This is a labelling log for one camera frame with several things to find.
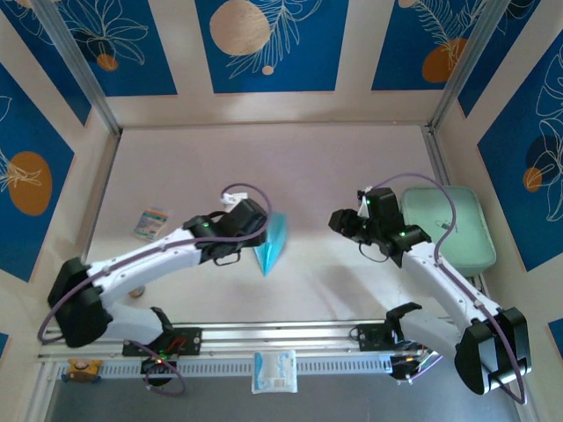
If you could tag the small printed sachet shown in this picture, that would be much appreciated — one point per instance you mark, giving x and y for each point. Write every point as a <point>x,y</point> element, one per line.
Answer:
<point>151,222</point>

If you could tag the small round container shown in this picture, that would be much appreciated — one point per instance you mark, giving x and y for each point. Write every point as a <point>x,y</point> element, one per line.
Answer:
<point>137,293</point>

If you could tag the black controller board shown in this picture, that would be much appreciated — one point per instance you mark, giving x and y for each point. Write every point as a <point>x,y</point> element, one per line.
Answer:
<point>402,365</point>
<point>160,359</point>

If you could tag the aluminium frame post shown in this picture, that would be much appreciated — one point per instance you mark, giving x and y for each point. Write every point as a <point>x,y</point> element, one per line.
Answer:
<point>79,66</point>
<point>467,66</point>

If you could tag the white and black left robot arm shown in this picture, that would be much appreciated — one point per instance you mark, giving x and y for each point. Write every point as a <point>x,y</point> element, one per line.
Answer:
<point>79,307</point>

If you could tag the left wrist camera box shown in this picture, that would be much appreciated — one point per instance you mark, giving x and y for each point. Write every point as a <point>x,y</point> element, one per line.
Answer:
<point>229,200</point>

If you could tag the white tissue pack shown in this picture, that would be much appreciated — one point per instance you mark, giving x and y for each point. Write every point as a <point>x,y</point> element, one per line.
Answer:
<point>272,371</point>

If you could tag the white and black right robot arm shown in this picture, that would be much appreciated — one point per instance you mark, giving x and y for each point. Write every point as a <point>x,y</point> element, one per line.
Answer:
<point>492,351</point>

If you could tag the aluminium mounting rail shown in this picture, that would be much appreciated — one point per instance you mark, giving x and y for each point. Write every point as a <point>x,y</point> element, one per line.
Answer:
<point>272,336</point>

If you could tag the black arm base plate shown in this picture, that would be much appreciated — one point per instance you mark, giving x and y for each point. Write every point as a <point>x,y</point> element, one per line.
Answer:
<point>365,337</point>
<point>193,340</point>

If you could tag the light blue paper sheet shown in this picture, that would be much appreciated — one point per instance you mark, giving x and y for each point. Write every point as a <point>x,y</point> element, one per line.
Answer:
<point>275,246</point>

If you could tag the aluminium side rail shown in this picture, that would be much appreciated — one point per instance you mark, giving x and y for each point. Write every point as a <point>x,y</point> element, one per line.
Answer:
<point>109,167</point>
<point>437,154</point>

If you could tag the mint green zipper pouch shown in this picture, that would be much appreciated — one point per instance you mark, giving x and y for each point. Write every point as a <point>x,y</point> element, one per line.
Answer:
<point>466,237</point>

